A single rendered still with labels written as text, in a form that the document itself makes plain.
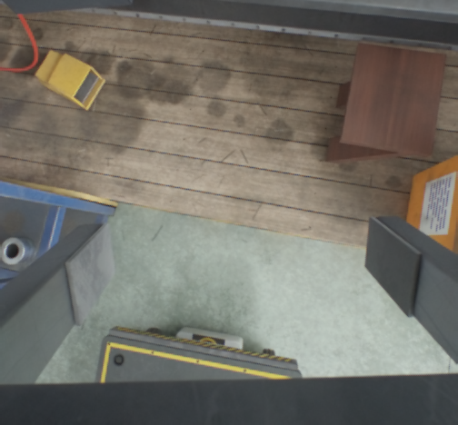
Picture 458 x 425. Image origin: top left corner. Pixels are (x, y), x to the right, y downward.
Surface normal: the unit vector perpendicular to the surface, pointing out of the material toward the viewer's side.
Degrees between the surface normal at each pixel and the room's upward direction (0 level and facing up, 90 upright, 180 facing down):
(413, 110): 0
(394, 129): 0
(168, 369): 0
